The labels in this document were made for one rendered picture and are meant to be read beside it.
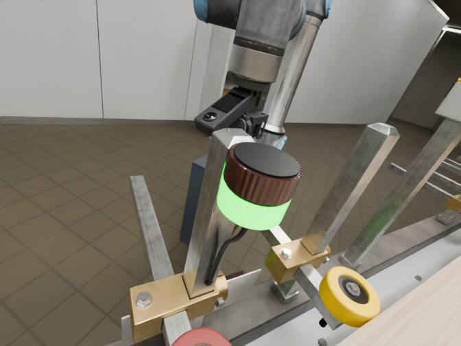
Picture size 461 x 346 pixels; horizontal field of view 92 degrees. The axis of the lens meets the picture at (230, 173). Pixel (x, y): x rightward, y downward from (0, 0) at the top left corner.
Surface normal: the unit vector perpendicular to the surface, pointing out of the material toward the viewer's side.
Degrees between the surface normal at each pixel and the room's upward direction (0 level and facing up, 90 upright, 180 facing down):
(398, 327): 0
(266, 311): 0
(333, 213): 90
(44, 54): 90
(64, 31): 90
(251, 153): 0
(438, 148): 90
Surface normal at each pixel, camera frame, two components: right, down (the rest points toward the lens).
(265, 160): 0.23, -0.84
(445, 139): -0.87, 0.07
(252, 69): -0.15, 0.49
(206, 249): 0.45, 0.55
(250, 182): -0.42, 0.38
